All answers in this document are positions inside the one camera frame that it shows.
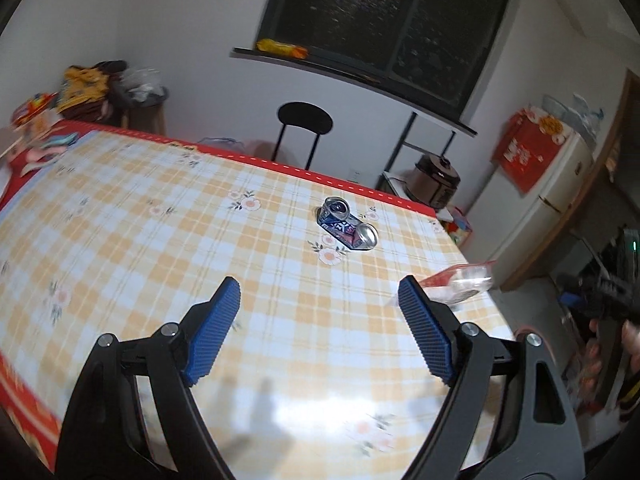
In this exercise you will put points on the person's right hand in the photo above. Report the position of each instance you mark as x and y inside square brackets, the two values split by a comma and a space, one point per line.
[631, 335]

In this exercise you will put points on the red yellow woven bag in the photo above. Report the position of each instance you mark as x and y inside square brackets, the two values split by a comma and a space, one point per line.
[457, 225]

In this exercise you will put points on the clear packet with red strip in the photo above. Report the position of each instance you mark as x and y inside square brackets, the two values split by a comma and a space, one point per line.
[465, 280]

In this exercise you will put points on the black window sill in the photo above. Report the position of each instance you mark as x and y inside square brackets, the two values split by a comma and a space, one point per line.
[350, 72]

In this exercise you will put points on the brown pressure cooker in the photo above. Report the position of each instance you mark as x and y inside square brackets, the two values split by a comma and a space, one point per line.
[435, 180]

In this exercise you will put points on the brown wooden stool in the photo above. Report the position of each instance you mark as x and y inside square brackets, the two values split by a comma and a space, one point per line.
[145, 115]

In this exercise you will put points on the pink teal packet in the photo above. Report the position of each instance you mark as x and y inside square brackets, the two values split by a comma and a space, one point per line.
[47, 147]

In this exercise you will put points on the cream refrigerator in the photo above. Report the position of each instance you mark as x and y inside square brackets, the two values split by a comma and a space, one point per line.
[530, 210]

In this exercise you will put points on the black rack with white shelf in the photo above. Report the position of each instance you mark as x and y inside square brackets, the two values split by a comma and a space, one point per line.
[400, 160]

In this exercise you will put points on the yellow patterned cloth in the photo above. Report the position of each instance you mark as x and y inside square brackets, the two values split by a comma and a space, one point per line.
[82, 87]

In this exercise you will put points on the yellow snack packet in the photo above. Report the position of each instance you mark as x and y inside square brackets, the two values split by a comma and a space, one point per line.
[280, 48]

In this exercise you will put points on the clear plastic bag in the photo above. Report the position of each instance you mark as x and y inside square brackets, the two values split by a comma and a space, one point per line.
[142, 82]

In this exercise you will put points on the crushed blue drink can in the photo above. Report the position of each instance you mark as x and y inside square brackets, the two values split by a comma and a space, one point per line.
[345, 227]

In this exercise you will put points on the dark window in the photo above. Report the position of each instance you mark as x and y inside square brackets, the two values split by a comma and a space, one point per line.
[390, 25]

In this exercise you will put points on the dark cloth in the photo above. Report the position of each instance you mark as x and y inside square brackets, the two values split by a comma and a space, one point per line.
[117, 85]

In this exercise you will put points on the crumpled clear plastic sheet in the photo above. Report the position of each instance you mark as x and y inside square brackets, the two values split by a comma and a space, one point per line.
[575, 112]

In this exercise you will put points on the red printed cloth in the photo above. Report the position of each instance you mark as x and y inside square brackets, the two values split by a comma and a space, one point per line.
[527, 152]

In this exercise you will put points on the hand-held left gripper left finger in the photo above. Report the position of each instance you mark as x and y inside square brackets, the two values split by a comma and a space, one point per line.
[212, 332]

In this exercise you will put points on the black round-back chair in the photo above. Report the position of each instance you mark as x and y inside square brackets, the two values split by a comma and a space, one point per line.
[305, 117]

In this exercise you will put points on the red yellow packet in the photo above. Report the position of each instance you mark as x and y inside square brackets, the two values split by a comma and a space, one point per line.
[32, 107]

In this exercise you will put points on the yellow checkered tablecloth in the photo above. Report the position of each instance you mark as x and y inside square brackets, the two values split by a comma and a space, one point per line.
[200, 240]

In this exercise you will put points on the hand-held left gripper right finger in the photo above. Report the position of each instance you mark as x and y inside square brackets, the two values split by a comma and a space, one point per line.
[425, 332]

